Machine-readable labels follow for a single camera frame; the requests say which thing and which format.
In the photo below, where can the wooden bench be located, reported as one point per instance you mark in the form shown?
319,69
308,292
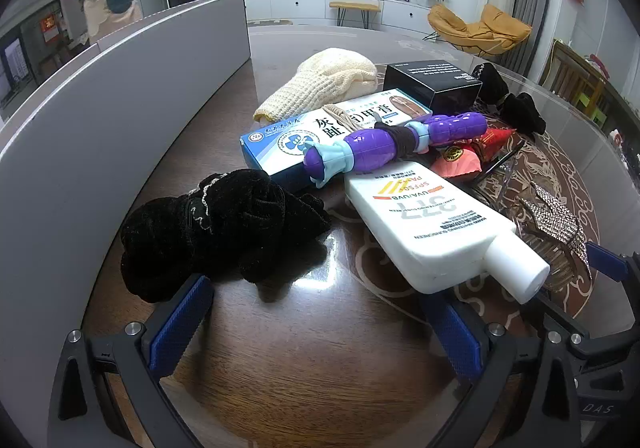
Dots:
355,6

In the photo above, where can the purple plastic toy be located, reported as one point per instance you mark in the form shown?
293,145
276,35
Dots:
370,148

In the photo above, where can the thin black hair clip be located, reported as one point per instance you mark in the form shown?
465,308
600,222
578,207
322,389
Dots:
502,159

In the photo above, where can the white sunscreen bottle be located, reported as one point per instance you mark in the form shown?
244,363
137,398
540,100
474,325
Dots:
425,228

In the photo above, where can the blue and white ointment box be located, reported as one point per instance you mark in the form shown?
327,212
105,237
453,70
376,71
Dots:
280,143

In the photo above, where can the red packet with gold emblem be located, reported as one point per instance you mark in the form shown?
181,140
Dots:
455,161

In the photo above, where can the red snack packet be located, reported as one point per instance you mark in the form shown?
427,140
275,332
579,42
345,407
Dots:
497,141

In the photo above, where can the yellow lounge chair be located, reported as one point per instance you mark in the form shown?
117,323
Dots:
480,31

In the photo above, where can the red door decoration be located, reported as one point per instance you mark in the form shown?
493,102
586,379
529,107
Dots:
50,26

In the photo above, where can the black cloth with white trim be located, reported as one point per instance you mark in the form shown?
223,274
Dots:
490,83

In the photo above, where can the wooden chair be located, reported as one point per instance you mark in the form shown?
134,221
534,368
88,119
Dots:
575,73

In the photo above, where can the beige knitted cloth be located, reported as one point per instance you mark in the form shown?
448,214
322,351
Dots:
320,78

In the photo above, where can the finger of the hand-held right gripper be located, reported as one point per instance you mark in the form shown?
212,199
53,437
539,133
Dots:
595,343
605,258

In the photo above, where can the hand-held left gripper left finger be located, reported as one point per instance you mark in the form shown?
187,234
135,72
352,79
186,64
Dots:
180,323

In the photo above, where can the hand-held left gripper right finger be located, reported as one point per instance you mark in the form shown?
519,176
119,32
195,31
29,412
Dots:
457,333

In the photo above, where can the white television cabinet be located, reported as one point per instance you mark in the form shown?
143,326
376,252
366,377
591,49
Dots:
300,8

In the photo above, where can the black cardboard box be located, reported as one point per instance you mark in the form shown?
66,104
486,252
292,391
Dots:
430,88

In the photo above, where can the black velvet scrunchie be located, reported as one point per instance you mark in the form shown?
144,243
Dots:
225,223

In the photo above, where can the small black cloth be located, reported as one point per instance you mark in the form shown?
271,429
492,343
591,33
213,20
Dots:
522,113

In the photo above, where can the rhinestone hair clip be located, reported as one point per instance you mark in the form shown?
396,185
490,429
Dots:
555,218

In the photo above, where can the grey partition board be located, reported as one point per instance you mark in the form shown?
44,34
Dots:
100,128

